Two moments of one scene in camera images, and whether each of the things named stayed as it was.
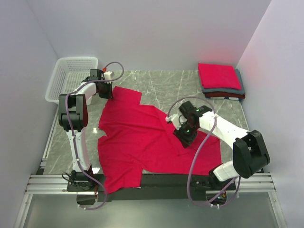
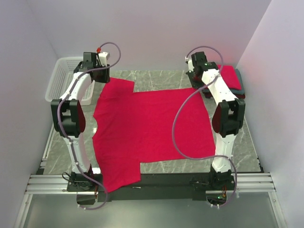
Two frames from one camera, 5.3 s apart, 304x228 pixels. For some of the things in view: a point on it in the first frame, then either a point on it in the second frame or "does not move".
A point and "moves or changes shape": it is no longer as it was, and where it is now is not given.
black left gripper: (109, 94) → (106, 78)
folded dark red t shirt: (221, 94) does not move
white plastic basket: (69, 72) does not move
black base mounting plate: (165, 187) does not move
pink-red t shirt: (140, 137) moves or changes shape
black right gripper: (185, 140) → (194, 85)
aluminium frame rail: (54, 184) does not move
